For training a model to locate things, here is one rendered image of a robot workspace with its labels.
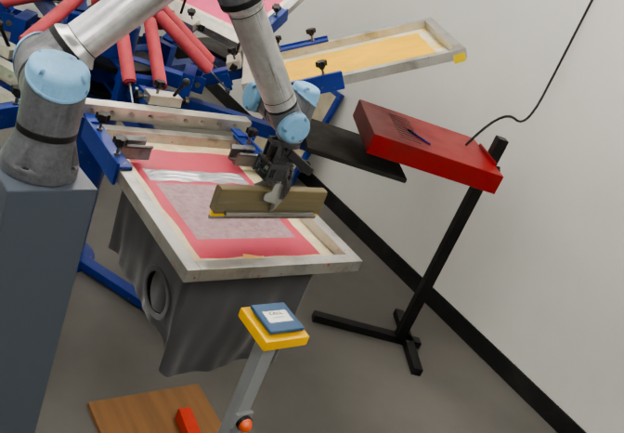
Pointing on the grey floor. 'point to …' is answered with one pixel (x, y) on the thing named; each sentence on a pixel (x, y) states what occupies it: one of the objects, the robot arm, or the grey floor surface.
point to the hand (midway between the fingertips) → (270, 203)
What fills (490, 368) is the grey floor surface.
